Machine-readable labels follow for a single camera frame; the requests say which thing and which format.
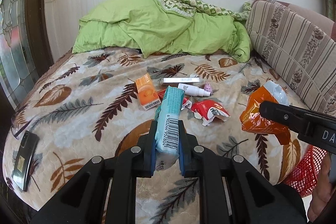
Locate red mesh basket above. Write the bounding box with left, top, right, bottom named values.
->
left=283, top=147, right=327, bottom=197

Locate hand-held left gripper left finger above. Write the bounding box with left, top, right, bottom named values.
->
left=30, top=119, right=158, bottom=224

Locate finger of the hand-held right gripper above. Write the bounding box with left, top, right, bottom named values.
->
left=259, top=101, right=305, bottom=135

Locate person's right hand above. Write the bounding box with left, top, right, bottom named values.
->
left=307, top=153, right=336, bottom=223

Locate green quilt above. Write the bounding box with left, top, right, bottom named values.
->
left=72, top=0, right=253, bottom=63

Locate brown sofa armrest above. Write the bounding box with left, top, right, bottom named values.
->
left=252, top=0, right=336, bottom=38

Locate black smartphone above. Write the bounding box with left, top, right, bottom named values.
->
left=12, top=131, right=40, bottom=192

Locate stained glass door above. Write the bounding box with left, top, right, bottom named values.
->
left=0, top=0, right=50, bottom=109

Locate orange cardboard box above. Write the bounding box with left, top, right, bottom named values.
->
left=134, top=73, right=161, bottom=111

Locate white medicine box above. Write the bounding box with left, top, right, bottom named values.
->
left=162, top=77, right=200, bottom=84

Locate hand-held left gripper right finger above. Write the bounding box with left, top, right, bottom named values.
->
left=178, top=120, right=307, bottom=224

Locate red white torn wrapper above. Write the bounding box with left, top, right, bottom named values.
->
left=190, top=98, right=231, bottom=127

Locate leaf print blanket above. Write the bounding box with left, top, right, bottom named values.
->
left=3, top=52, right=326, bottom=224

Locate light blue tissue packet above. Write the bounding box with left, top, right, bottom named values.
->
left=154, top=86, right=185, bottom=173

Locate red candy wrapper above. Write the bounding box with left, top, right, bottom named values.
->
left=180, top=97, right=193, bottom=110

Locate orange snack bag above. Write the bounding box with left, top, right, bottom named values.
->
left=239, top=80, right=291, bottom=145

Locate striped beige cushion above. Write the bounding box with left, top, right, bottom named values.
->
left=245, top=0, right=336, bottom=115

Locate white spray bottle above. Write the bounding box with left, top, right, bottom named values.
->
left=178, top=83, right=211, bottom=97

